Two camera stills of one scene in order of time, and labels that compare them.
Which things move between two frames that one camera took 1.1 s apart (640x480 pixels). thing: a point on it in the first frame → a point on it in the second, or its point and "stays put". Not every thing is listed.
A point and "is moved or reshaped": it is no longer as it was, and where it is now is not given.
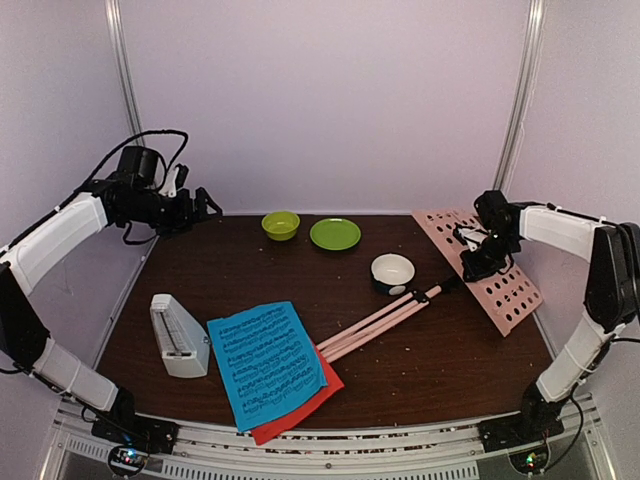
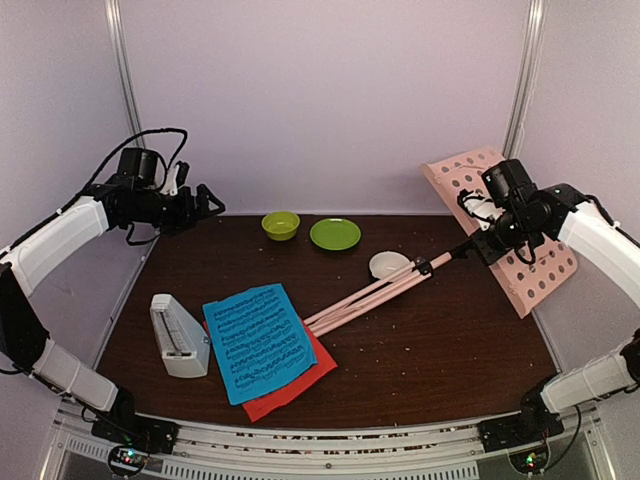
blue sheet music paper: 268,361 is moved or reshaped
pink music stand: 506,296 → 529,277
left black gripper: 185,216 stays put
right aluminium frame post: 535,23 stays put
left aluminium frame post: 115,16 stays put
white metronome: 185,350 stays put
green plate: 335,233 stays put
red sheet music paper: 334,384 → 324,365
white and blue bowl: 391,272 stays put
